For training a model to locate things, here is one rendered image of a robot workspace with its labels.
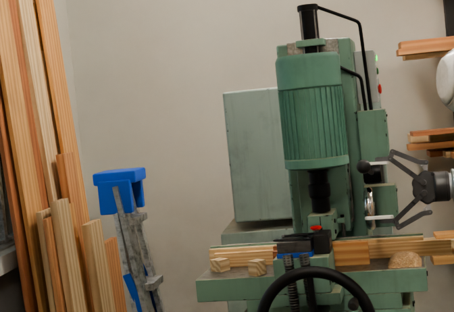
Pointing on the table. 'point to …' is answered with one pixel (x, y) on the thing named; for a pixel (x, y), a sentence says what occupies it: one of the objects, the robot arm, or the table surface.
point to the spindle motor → (312, 111)
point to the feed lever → (369, 171)
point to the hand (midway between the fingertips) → (367, 191)
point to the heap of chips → (405, 260)
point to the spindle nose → (319, 190)
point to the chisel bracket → (330, 222)
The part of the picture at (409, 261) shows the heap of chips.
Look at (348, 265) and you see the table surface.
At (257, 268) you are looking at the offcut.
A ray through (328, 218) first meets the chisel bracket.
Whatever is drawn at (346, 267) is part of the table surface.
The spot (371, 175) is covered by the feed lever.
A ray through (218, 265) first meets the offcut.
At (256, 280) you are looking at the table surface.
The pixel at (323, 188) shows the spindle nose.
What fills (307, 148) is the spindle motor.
